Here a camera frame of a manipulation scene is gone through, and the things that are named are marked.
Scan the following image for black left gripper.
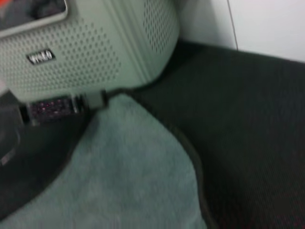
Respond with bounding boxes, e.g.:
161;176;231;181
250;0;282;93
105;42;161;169
0;89;109;167

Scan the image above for yellow and grey towel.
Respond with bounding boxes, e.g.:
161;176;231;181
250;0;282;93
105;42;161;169
0;92;217;229

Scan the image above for grey perforated storage box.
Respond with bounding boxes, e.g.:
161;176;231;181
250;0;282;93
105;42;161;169
0;0;180;104

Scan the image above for black tablecloth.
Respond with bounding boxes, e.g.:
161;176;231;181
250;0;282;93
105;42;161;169
0;40;305;229

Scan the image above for dark cloth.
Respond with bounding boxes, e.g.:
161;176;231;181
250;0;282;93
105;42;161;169
0;0;65;26

